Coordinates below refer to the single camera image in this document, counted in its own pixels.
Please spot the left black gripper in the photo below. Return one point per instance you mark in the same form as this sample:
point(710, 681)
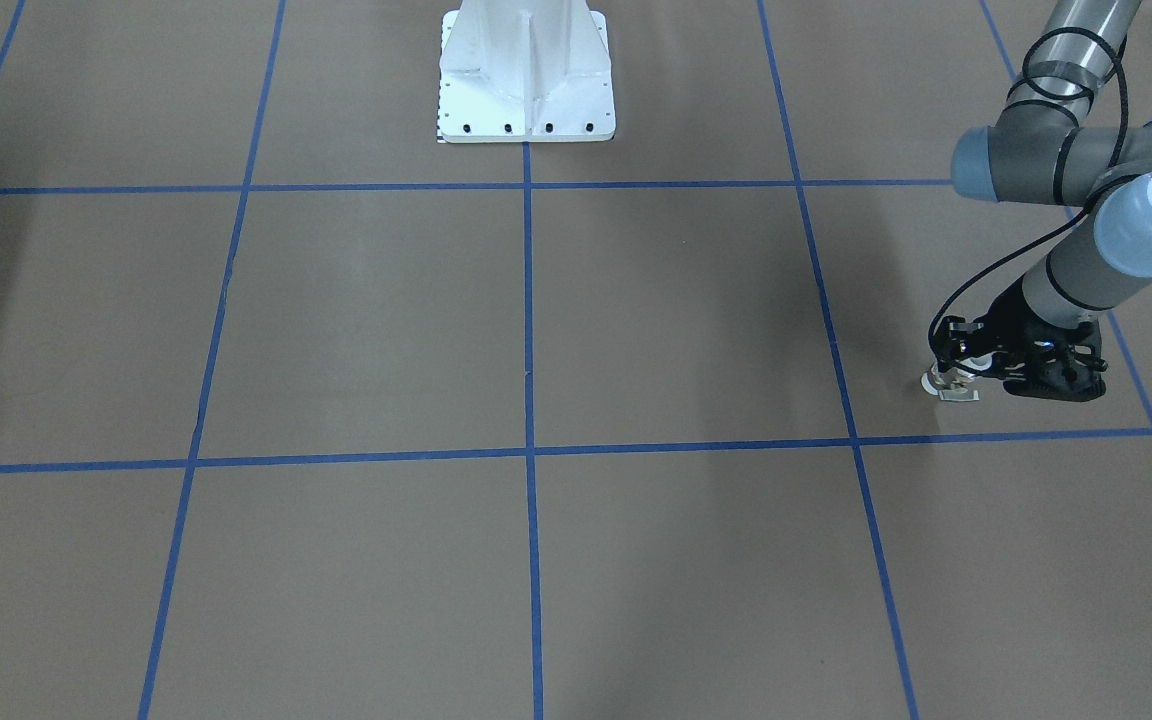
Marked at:
point(1012, 322)

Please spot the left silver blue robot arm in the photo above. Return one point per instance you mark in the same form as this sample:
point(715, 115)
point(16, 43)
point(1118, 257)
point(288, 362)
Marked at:
point(1063, 139)

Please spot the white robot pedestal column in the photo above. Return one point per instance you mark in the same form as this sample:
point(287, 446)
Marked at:
point(525, 72)

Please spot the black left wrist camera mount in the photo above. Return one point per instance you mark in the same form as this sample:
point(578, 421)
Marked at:
point(1054, 363)

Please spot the white chrome PPR valve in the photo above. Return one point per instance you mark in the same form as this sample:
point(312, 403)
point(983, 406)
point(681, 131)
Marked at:
point(942, 385)

